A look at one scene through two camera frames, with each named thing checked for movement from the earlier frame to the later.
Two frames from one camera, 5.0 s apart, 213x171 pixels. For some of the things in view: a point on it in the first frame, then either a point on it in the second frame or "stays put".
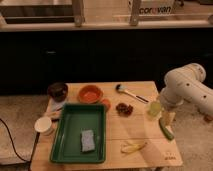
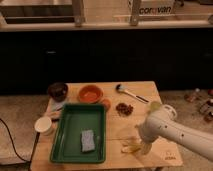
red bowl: [90, 94] stays put
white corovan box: [156, 8] stays put
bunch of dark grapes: [124, 109] stays put
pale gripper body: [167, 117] -> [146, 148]
